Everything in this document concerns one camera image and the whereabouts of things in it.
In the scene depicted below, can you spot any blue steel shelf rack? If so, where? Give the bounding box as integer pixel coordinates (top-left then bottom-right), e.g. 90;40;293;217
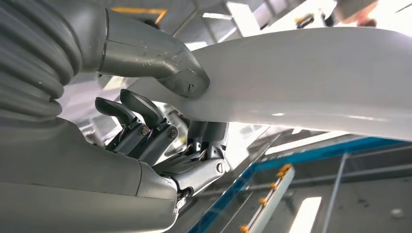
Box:
188;136;412;233

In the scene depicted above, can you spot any white rail with orange clips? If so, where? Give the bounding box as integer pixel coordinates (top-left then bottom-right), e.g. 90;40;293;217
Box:
239;164;296;233

